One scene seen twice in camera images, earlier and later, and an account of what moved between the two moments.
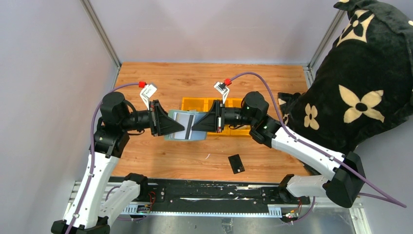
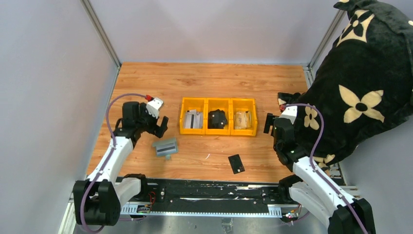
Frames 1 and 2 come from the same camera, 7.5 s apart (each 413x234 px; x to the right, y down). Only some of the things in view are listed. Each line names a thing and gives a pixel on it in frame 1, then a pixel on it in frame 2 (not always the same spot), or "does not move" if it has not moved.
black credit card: [236, 164] does not move
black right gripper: [218, 116] to [269, 122]
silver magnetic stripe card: [187, 121] to [166, 149]
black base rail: [214, 196] does not move
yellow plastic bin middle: [227, 129] does not move
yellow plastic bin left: [197, 104] does not move
